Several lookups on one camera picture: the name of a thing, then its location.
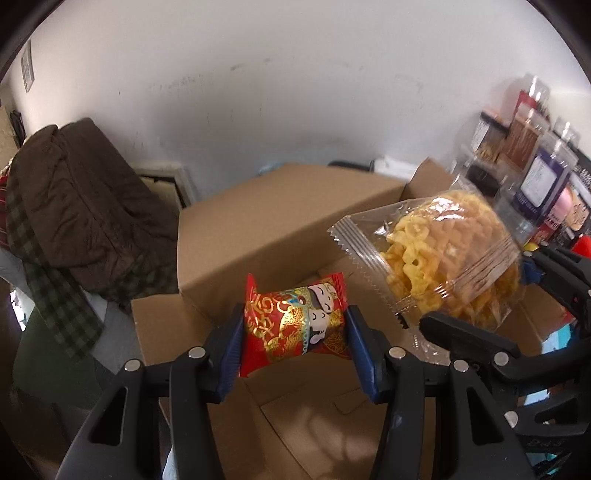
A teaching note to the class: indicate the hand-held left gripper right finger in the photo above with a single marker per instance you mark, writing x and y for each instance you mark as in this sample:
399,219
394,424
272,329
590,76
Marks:
364,360

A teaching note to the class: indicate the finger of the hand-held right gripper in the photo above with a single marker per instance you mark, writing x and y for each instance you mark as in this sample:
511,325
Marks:
466,334
563,277

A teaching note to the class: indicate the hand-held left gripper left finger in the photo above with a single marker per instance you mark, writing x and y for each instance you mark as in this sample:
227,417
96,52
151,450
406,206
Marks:
231,355

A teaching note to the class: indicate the red gold snack packet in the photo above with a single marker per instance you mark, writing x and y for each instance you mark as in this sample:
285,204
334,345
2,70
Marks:
286,332

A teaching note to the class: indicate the clear bag of yellow crisps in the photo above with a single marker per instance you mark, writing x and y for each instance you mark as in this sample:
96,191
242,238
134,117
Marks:
438,258

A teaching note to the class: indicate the cardboard box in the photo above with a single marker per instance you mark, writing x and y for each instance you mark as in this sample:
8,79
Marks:
277,217

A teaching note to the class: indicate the red canister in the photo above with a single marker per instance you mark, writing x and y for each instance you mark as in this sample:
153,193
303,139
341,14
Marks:
584,245

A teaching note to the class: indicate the purple label clear jar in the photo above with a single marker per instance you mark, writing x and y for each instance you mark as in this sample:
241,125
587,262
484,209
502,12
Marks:
545,177

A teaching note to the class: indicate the black printed pouch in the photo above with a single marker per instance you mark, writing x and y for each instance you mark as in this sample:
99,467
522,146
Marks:
581,175

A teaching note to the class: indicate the grey chair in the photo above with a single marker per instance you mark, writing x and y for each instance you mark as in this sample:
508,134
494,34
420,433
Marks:
113,325

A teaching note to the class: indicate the green plaid scarf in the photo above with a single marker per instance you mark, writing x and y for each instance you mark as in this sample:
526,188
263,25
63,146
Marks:
60,309

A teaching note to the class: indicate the clear jar with dark red contents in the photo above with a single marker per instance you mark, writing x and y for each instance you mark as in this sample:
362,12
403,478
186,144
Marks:
531,99

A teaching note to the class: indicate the dark green chair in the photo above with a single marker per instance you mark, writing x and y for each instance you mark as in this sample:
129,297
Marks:
46,385

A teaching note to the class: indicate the brown padded jacket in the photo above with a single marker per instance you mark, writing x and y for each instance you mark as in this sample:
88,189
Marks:
87,203

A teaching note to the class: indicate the red plaid cloth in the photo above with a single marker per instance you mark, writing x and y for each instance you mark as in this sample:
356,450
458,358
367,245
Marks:
3,207

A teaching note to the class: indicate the wall picture frame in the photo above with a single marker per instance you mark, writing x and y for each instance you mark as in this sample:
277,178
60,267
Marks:
28,64

